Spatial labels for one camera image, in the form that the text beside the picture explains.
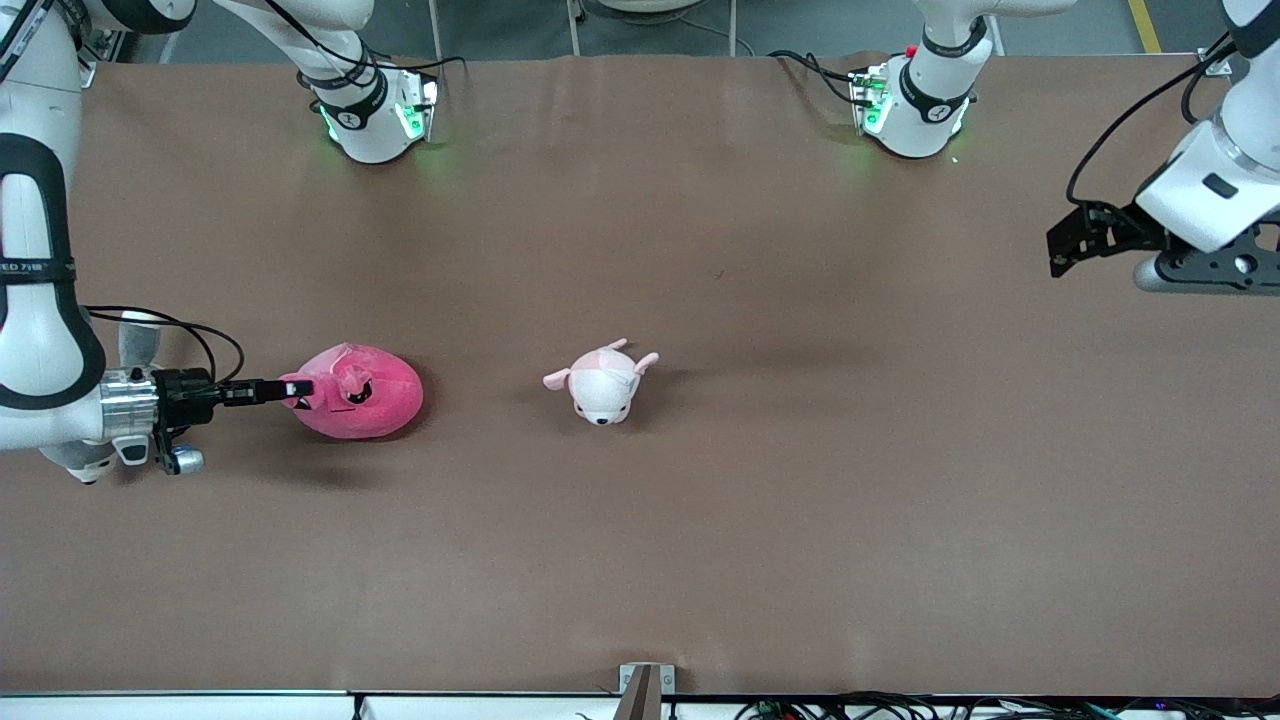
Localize black right base cable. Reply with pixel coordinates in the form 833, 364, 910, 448
260, 0, 467, 73

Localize metal table edge bracket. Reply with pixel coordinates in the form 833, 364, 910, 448
619, 663, 676, 720

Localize brown table cover sheet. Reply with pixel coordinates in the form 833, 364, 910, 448
0, 52, 1280, 698

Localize grey white husky plush toy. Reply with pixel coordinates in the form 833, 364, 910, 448
40, 310, 161, 486

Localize black left base cable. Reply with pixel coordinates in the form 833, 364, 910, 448
768, 50, 867, 106

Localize round hot pink plush toy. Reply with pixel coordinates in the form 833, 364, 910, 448
280, 343, 425, 440

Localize black base cable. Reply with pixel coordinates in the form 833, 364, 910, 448
768, 50, 867, 106
260, 0, 467, 73

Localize black cable bundle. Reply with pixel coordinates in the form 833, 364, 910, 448
735, 692, 1280, 720

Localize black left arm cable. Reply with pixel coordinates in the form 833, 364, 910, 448
1066, 35, 1231, 206

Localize pale pink white plush toy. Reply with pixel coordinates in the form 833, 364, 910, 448
543, 338, 661, 426

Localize white table edge rail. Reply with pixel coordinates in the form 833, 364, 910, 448
0, 690, 1280, 720

